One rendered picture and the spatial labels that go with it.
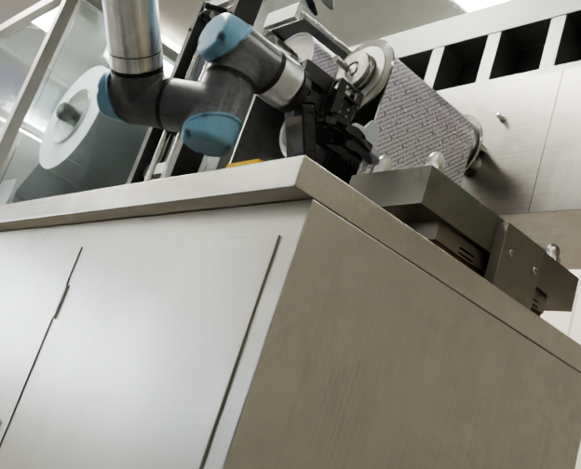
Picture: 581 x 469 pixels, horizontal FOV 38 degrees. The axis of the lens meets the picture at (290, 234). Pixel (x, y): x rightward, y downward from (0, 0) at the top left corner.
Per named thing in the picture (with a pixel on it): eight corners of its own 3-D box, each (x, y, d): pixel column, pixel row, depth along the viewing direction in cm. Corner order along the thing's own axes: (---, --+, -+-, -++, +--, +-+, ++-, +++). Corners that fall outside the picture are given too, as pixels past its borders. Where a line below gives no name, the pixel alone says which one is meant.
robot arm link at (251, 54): (184, 63, 121) (205, 14, 124) (241, 103, 128) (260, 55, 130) (217, 52, 115) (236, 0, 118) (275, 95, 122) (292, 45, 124)
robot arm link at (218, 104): (168, 152, 124) (194, 87, 127) (238, 165, 121) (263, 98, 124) (148, 125, 117) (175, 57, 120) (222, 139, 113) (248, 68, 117)
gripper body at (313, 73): (368, 96, 134) (316, 54, 127) (353, 144, 131) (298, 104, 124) (335, 103, 140) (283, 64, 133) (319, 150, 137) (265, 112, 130)
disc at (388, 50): (318, 120, 150) (340, 50, 155) (320, 121, 150) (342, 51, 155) (381, 103, 139) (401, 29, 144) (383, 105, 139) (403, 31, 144)
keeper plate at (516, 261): (479, 290, 124) (497, 221, 128) (518, 315, 130) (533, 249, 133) (494, 290, 122) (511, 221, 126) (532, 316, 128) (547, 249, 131)
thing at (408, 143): (350, 194, 136) (382, 95, 142) (439, 254, 150) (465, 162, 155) (352, 194, 136) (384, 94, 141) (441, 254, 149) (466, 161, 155)
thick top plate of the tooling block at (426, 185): (340, 209, 129) (351, 174, 131) (491, 309, 152) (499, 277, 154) (421, 203, 117) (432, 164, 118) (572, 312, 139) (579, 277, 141)
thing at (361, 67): (350, 92, 143) (329, 83, 149) (358, 99, 144) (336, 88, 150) (375, 55, 142) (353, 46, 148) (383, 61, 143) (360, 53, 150)
